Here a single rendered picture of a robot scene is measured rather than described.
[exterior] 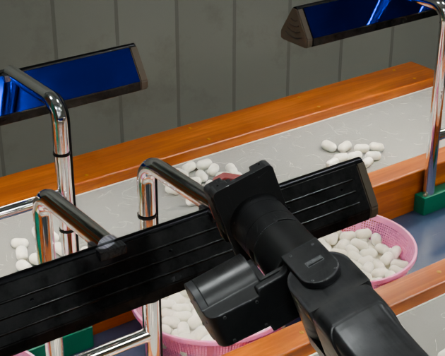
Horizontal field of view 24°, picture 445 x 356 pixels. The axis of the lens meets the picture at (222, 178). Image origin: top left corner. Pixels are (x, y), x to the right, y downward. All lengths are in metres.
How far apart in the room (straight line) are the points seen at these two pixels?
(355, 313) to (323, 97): 1.68
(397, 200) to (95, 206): 0.61
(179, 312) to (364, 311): 0.89
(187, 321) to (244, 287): 0.77
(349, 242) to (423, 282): 0.22
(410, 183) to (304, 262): 1.27
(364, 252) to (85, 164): 0.63
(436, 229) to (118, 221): 0.64
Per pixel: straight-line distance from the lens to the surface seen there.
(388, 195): 2.09
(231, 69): 3.49
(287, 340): 1.59
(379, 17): 2.07
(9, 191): 2.05
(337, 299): 0.83
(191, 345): 1.59
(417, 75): 2.64
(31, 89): 1.58
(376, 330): 0.81
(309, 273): 0.86
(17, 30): 3.25
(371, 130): 2.36
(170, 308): 1.71
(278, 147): 2.25
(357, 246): 1.89
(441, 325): 1.70
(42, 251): 1.30
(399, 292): 1.72
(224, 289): 0.90
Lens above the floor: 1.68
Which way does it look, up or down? 26 degrees down
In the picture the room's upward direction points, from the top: straight up
